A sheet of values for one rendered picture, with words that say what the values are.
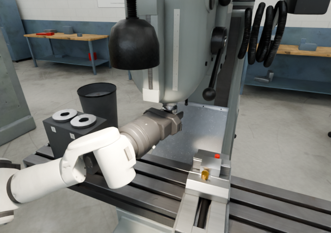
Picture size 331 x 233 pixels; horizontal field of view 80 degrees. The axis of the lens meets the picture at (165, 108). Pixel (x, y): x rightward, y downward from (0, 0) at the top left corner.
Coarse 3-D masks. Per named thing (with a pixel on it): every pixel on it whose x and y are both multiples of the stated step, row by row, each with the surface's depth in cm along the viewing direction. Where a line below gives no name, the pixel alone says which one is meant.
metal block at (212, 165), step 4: (204, 156) 65; (204, 160) 64; (208, 160) 64; (212, 160) 64; (216, 160) 64; (220, 160) 64; (204, 164) 62; (208, 164) 62; (212, 164) 62; (216, 164) 62; (220, 164) 62; (200, 168) 62; (204, 168) 61; (208, 168) 61; (212, 168) 60; (216, 168) 60; (200, 172) 62; (212, 172) 61; (216, 172) 60
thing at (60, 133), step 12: (48, 120) 76; (60, 120) 74; (72, 120) 73; (84, 120) 76; (96, 120) 75; (48, 132) 77; (60, 132) 73; (72, 132) 69; (84, 132) 69; (60, 144) 77; (60, 156) 81; (96, 168) 77
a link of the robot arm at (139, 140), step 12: (120, 132) 47; (132, 132) 45; (144, 132) 46; (120, 144) 42; (132, 144) 44; (144, 144) 46; (84, 156) 45; (96, 156) 41; (108, 156) 40; (120, 156) 41; (132, 156) 44; (108, 168) 41; (120, 168) 41; (132, 168) 44; (108, 180) 42; (120, 180) 42
